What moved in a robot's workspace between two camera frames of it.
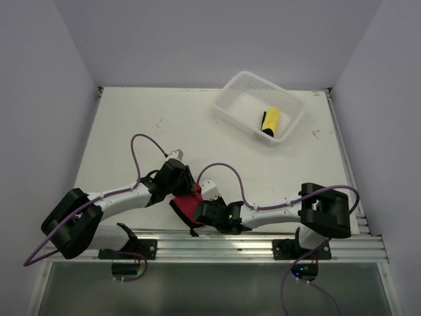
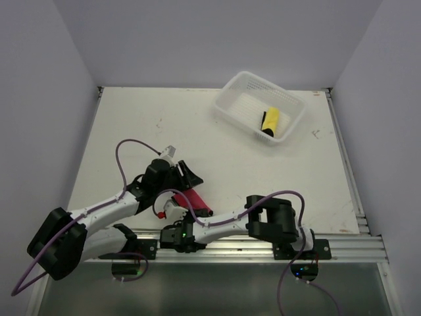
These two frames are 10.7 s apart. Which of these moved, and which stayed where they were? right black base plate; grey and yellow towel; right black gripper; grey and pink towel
Moved: right black gripper
Stayed: grey and yellow towel; grey and pink towel; right black base plate
